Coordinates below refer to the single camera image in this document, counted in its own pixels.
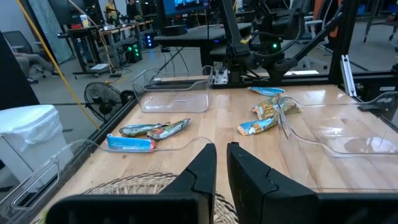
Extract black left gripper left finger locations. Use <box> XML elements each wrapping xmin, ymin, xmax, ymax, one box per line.
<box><xmin>46</xmin><ymin>142</ymin><xmax>218</xmax><ymax>224</ymax></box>

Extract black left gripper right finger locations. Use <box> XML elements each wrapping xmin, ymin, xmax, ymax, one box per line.
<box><xmin>226</xmin><ymin>142</ymin><xmax>398</xmax><ymax>224</ymax></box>

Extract blue orange granola bar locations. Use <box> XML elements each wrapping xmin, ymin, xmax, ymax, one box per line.
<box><xmin>251</xmin><ymin>93</ymin><xmax>303</xmax><ymax>121</ymax></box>
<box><xmin>236</xmin><ymin>115</ymin><xmax>280</xmax><ymax>137</ymax></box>
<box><xmin>248</xmin><ymin>86</ymin><xmax>285</xmax><ymax>97</ymax></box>

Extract green brown granola bar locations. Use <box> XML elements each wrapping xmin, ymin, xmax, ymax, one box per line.
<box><xmin>146</xmin><ymin>118</ymin><xmax>192</xmax><ymax>141</ymax></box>

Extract blue granola bar red ends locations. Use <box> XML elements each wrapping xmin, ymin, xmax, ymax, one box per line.
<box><xmin>105</xmin><ymin>133</ymin><xmax>157</xmax><ymax>153</ymax></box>

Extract blue foil granola bar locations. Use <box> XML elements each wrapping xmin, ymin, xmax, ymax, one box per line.
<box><xmin>118</xmin><ymin>122</ymin><xmax>171</xmax><ymax>138</ymax></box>

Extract white printed paper sheet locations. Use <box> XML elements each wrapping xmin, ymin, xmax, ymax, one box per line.
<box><xmin>284</xmin><ymin>69</ymin><xmax>320</xmax><ymax>77</ymax></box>

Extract round wicker basket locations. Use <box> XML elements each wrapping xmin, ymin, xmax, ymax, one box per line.
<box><xmin>30</xmin><ymin>172</ymin><xmax>240</xmax><ymax>224</ymax></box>

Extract black desk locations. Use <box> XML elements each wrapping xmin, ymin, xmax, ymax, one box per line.
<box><xmin>154</xmin><ymin>22</ymin><xmax>252</xmax><ymax>68</ymax></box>

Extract white chair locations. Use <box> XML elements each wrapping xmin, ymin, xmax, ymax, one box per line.
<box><xmin>303</xmin><ymin>19</ymin><xmax>331</xmax><ymax>70</ymax></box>

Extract black box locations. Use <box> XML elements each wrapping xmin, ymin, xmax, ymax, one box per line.
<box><xmin>164</xmin><ymin>24</ymin><xmax>188</xmax><ymax>37</ymax></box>

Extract large display screen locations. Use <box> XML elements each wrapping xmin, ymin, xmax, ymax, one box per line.
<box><xmin>161</xmin><ymin>0</ymin><xmax>210</xmax><ymax>18</ymax></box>

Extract clear plastic storage bin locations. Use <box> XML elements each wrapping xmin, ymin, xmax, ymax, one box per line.
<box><xmin>0</xmin><ymin>136</ymin><xmax>215</xmax><ymax>224</ymax></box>
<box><xmin>131</xmin><ymin>65</ymin><xmax>215</xmax><ymax>113</ymax></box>
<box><xmin>277</xmin><ymin>91</ymin><xmax>398</xmax><ymax>193</ymax></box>

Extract computer tower blue lights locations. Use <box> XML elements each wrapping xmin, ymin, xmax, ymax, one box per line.
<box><xmin>143</xmin><ymin>30</ymin><xmax>159</xmax><ymax>49</ymax></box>

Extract computer tower green lights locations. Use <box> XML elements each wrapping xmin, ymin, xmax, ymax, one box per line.
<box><xmin>124</xmin><ymin>42</ymin><xmax>143</xmax><ymax>64</ymax></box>

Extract person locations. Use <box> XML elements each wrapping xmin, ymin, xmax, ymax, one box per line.
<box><xmin>126</xmin><ymin>0</ymin><xmax>139</xmax><ymax>21</ymax></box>
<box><xmin>104</xmin><ymin>0</ymin><xmax>119</xmax><ymax>24</ymax></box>
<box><xmin>14</xmin><ymin>52</ymin><xmax>55</xmax><ymax>78</ymax></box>

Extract black floor fan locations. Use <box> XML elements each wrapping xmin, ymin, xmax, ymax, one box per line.
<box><xmin>83</xmin><ymin>81</ymin><xmax>124</xmax><ymax>124</ymax></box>

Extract white trash can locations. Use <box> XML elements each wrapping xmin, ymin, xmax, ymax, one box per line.
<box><xmin>0</xmin><ymin>104</ymin><xmax>68</xmax><ymax>191</ymax></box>

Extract grey partition panel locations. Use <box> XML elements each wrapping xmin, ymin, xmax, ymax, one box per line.
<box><xmin>27</xmin><ymin>0</ymin><xmax>74</xmax><ymax>65</ymax></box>

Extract grey office chair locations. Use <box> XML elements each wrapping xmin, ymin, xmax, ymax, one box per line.
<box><xmin>2</xmin><ymin>30</ymin><xmax>40</xmax><ymax>85</ymax></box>

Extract silver aluminium bracket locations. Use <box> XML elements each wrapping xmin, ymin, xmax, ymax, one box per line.
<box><xmin>340</xmin><ymin>54</ymin><xmax>358</xmax><ymax>98</ymax></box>

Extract yellow hose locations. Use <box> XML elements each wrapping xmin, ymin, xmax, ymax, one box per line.
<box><xmin>15</xmin><ymin>0</ymin><xmax>102</xmax><ymax>131</ymax></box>

